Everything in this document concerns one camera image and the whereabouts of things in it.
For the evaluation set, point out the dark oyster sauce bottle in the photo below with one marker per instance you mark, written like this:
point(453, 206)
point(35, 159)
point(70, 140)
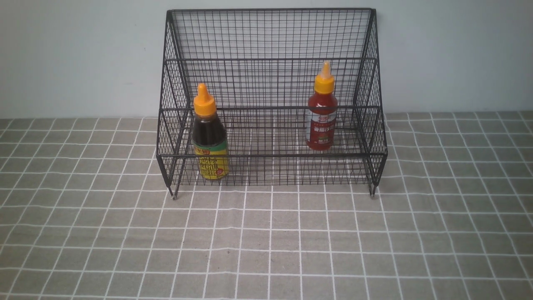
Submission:
point(209, 136)

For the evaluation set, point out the red tomato sauce bottle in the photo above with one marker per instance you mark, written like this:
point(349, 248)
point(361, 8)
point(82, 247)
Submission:
point(320, 118)

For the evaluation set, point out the grey checked tablecloth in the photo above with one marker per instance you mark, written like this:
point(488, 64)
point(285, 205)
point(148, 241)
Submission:
point(85, 215)

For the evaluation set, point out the black wire mesh shelf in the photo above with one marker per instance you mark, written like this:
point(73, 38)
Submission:
point(260, 65)

